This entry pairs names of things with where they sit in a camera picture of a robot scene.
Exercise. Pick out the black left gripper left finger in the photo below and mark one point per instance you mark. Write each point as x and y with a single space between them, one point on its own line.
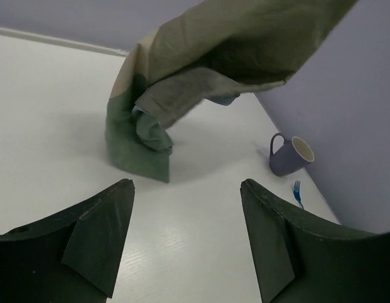
70 256

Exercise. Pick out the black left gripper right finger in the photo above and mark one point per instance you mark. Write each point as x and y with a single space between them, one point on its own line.
300 257

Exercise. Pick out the green patchwork cloth placemat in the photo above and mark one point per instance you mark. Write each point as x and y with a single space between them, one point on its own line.
215 50

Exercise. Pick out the blue plastic fork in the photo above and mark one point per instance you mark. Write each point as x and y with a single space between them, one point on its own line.
296 193

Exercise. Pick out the purple ceramic mug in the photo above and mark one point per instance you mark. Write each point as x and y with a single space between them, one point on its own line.
293 155

